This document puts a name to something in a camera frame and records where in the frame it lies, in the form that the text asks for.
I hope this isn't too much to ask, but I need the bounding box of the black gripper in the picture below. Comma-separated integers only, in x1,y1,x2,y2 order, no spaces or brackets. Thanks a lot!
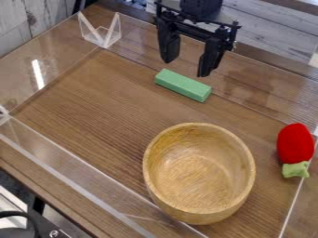
154,0,241,77

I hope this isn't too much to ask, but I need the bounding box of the red plush strawberry toy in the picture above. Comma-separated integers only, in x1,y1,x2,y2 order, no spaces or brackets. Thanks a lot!
277,123,316,179

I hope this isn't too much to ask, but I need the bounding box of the green rectangular block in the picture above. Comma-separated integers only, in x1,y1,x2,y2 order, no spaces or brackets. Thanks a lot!
155,69,212,102

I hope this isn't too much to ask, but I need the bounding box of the wooden bowl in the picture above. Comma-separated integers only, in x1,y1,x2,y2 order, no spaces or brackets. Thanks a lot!
143,123,257,225

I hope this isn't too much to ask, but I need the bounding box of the clear acrylic corner bracket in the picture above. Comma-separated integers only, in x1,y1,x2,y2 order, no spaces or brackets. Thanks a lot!
78,13,122,48

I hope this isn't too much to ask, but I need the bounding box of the clear acrylic tray wall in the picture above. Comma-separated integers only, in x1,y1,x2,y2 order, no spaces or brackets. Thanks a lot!
0,106,208,238

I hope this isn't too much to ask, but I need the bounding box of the black table leg bracket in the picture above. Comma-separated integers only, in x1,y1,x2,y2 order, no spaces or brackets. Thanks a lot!
27,197,71,238

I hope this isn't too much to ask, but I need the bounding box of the black cable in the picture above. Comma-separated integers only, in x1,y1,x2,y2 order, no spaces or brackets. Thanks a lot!
0,210,43,238

